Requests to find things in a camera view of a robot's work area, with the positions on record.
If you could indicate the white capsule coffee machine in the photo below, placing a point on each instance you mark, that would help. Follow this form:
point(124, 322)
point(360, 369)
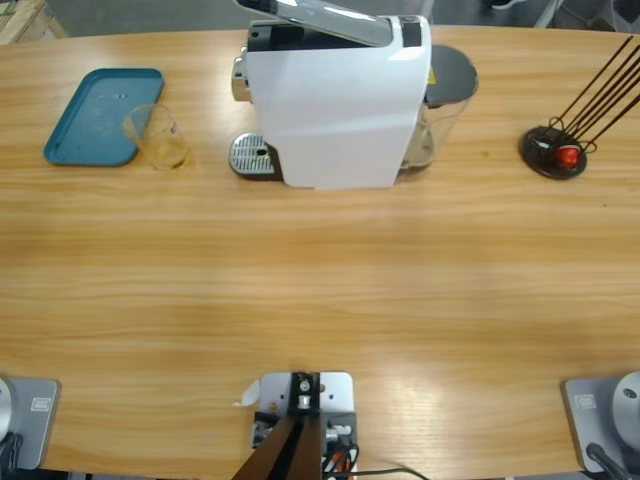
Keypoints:
point(340, 115)

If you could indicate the clear glass cup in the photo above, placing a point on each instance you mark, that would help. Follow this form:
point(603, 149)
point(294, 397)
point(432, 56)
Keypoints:
point(162, 145)

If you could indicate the red coffee capsule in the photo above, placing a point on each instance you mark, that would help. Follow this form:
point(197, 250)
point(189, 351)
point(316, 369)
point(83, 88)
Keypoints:
point(567, 156)

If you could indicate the white mounting block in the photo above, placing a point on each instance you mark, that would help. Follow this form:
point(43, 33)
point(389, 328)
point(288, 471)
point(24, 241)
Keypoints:
point(335, 395)

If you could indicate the white tape tag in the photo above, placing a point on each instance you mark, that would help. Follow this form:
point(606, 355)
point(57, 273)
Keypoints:
point(249, 395)

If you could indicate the clear water tank dark lid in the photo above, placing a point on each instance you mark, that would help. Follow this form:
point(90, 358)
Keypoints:
point(450, 75)

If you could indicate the teal plastic tray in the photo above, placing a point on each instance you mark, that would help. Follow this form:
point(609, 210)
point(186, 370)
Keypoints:
point(95, 115)

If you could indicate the wooden crate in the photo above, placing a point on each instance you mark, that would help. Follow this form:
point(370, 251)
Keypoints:
point(25, 20)

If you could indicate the dark chair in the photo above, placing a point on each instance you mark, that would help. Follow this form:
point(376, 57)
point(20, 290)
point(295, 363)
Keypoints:
point(627, 15)

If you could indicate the dark camera post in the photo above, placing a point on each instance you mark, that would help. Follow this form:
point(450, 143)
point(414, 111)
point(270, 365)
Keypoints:
point(295, 450)

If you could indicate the white metal frame leg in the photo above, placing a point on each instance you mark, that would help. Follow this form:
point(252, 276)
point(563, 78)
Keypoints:
point(546, 15)

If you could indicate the arm grey base plate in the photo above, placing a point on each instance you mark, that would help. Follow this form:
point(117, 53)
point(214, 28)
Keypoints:
point(600, 415)
point(35, 415)

